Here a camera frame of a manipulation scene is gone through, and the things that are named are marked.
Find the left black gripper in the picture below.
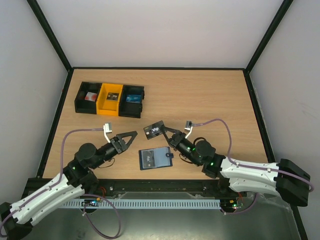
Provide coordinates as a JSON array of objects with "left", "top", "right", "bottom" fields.
[{"left": 91, "top": 131, "right": 138, "bottom": 170}]

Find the black VIP credit card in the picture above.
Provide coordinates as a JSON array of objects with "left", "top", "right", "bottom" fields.
[{"left": 143, "top": 120, "right": 167, "bottom": 140}]

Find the blue card holder wallet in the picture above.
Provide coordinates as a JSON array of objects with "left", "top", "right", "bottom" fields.
[{"left": 146, "top": 146, "right": 174, "bottom": 170}]

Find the blue white credit card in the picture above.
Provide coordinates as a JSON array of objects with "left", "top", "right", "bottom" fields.
[{"left": 126, "top": 94, "right": 141, "bottom": 103}]

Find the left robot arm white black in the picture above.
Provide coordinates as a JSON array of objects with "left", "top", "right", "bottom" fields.
[{"left": 0, "top": 131, "right": 138, "bottom": 240}]

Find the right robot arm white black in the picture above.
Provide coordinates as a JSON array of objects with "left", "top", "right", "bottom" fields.
[{"left": 160, "top": 126, "right": 312, "bottom": 207}]

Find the black card in holder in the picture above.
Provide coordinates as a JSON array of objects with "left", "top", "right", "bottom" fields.
[{"left": 138, "top": 149, "right": 156, "bottom": 170}]

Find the white red card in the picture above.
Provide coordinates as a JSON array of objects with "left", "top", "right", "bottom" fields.
[{"left": 84, "top": 92, "right": 97, "bottom": 102}]

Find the right black bin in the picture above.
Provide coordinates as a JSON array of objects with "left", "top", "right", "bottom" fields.
[{"left": 118, "top": 84, "right": 145, "bottom": 119}]

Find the black bin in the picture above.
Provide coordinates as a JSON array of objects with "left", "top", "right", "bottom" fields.
[
  {"left": 74, "top": 81, "right": 102, "bottom": 115},
  {"left": 118, "top": 84, "right": 145, "bottom": 119}
]

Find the yellow middle bin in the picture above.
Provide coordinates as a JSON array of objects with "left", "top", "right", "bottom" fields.
[{"left": 96, "top": 83, "right": 123, "bottom": 117}]

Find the left black bin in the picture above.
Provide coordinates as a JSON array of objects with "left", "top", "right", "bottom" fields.
[{"left": 74, "top": 81, "right": 102, "bottom": 115}]

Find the grey metal sheet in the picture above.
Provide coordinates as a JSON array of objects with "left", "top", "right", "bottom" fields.
[{"left": 27, "top": 192, "right": 300, "bottom": 240}]

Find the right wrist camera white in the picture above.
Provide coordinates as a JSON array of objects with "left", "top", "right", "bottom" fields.
[{"left": 184, "top": 120, "right": 194, "bottom": 139}]

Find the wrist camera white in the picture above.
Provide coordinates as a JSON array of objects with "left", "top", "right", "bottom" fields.
[
  {"left": 102, "top": 122, "right": 112, "bottom": 143},
  {"left": 184, "top": 120, "right": 194, "bottom": 139}
]

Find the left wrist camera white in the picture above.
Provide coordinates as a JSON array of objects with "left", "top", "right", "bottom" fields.
[{"left": 102, "top": 122, "right": 112, "bottom": 143}]

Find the black aluminium frame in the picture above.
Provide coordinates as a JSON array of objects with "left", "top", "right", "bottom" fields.
[{"left": 4, "top": 0, "right": 309, "bottom": 240}]

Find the light blue slotted cable duct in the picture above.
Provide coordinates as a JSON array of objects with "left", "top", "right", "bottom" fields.
[{"left": 61, "top": 198, "right": 221, "bottom": 210}]

